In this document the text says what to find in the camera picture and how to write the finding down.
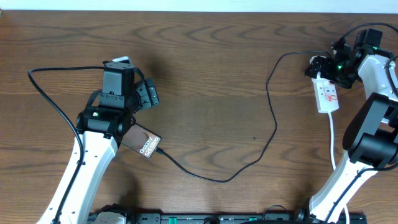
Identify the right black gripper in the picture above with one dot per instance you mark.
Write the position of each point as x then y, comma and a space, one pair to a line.
324, 72

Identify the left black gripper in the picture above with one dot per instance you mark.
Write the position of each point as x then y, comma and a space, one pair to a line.
148, 94

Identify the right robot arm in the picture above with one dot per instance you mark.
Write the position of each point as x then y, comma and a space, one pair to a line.
370, 140

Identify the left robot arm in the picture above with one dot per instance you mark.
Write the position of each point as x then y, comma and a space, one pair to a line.
106, 123

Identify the white power strip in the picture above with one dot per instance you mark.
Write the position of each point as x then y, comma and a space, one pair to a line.
325, 95

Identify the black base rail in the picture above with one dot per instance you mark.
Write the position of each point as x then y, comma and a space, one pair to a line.
148, 218

